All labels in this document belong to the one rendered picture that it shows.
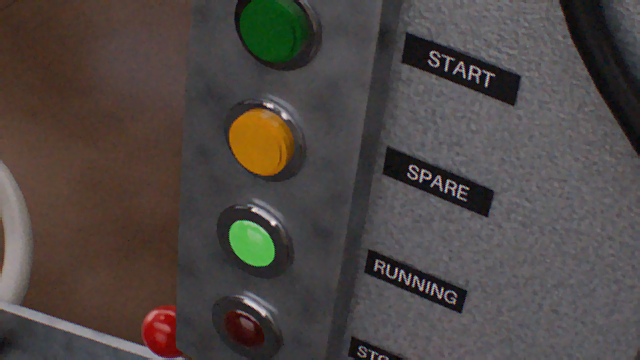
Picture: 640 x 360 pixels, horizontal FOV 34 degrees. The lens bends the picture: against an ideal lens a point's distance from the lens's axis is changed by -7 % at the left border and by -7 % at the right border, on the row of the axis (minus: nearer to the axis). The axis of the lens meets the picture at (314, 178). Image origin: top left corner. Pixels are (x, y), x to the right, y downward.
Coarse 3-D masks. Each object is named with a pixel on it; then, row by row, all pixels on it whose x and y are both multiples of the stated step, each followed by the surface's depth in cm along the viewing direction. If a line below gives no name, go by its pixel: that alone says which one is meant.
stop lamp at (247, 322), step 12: (228, 312) 49; (240, 312) 49; (228, 324) 49; (240, 324) 49; (252, 324) 49; (228, 336) 50; (240, 336) 49; (252, 336) 49; (264, 336) 49; (252, 348) 50
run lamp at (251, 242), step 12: (240, 228) 46; (252, 228) 46; (240, 240) 46; (252, 240) 46; (264, 240) 46; (240, 252) 47; (252, 252) 46; (264, 252) 46; (252, 264) 47; (264, 264) 47
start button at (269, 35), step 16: (256, 0) 40; (272, 0) 40; (256, 16) 40; (272, 16) 40; (288, 16) 40; (256, 32) 40; (272, 32) 40; (288, 32) 40; (304, 32) 40; (256, 48) 41; (272, 48) 40; (288, 48) 40
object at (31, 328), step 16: (0, 304) 93; (0, 320) 94; (16, 320) 92; (32, 320) 91; (48, 320) 91; (64, 320) 90; (16, 336) 94; (32, 336) 92; (48, 336) 91; (64, 336) 90; (80, 336) 88; (96, 336) 88; (112, 336) 88; (0, 352) 94; (16, 352) 94; (32, 352) 94; (48, 352) 92; (64, 352) 91; (80, 352) 90; (96, 352) 88; (112, 352) 87; (128, 352) 86; (144, 352) 86
